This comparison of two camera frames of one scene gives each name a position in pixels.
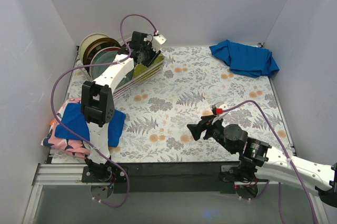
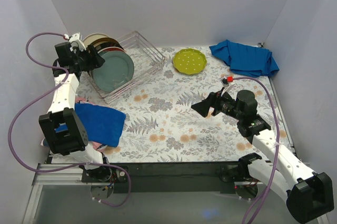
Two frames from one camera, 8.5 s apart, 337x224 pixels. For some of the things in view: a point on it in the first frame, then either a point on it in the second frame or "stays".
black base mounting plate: [165, 177] stays
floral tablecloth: [195, 80] stays
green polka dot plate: [141, 71] → [189, 61]
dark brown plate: [95, 45] stays
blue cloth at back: [246, 60] stays
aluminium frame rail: [53, 174] stays
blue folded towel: [72, 118] stays
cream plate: [89, 39] stays
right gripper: [206, 126] → [213, 104]
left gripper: [149, 54] → [88, 59]
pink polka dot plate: [106, 55] → [88, 78]
